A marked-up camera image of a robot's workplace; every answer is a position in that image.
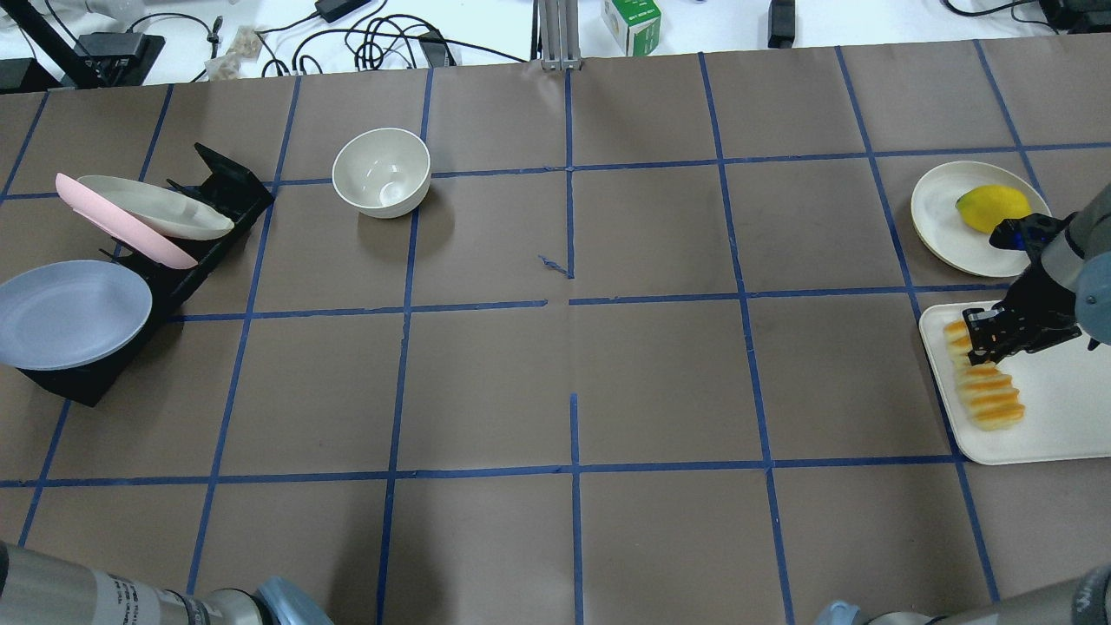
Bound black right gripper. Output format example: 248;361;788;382
962;260;1081;365

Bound yellow ridged bread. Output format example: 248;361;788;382
942;320;1025;431

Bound blue plate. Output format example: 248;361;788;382
1;260;154;371

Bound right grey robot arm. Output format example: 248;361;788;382
815;189;1108;624

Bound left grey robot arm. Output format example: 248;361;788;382
1;543;332;624

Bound cream plate with lemon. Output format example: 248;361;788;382
911;160;1051;278

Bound black plate rack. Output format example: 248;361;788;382
3;143;273;406

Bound cream plate in rack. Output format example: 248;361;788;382
78;175;234;240

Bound pink plate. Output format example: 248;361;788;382
56;173;198;270

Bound white serving tray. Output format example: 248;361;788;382
919;301;1110;465

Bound yellow lemon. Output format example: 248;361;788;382
955;185;1033;234

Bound green white carton box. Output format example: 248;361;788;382
601;1;662;56

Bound cream ceramic bowl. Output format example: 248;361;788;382
331;128;431;219

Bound black power adapter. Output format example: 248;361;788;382
314;0;370;23

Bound bag of nuts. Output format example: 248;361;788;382
206;26;262;82

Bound black monitor stand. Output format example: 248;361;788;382
1;1;166;89

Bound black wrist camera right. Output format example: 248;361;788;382
989;213;1073;262

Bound aluminium frame post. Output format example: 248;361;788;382
530;1;582;71

